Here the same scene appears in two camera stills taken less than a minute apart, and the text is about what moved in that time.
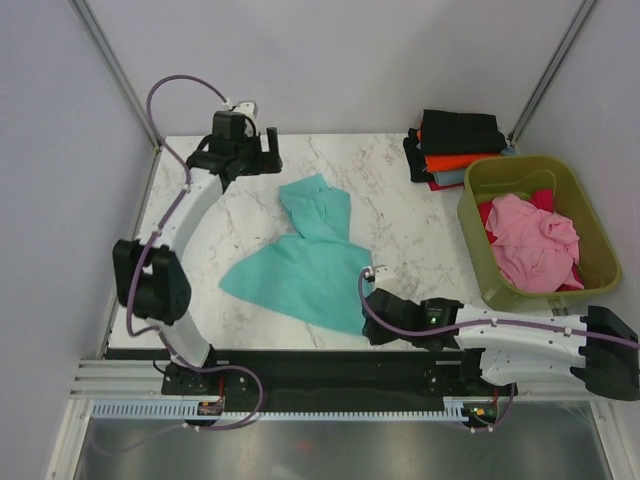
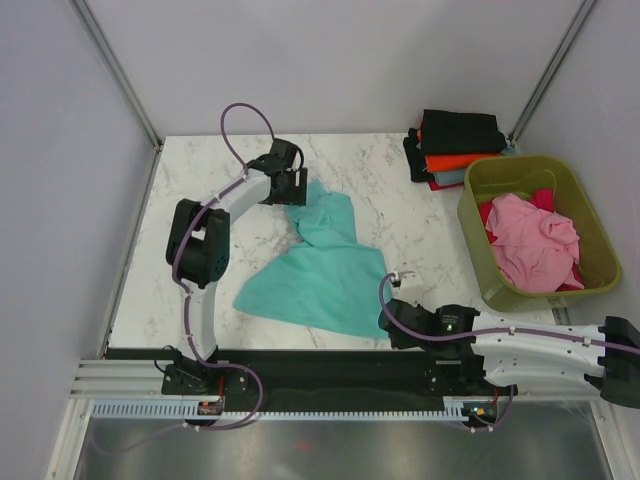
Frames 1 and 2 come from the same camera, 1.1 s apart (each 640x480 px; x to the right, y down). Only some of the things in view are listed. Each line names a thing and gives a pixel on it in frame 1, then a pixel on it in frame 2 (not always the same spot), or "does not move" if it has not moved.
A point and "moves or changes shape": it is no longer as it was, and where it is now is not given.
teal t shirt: x=314 y=276 moves or changes shape
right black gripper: x=377 y=339 to x=399 y=343
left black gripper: x=266 y=162 to x=297 y=196
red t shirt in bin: x=543 y=199 does not move
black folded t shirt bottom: x=418 y=170 does not move
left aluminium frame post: x=114 y=65 does not move
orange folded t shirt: x=452 y=162 does not move
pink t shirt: x=534 y=250 does not move
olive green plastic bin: x=487 y=177 does not move
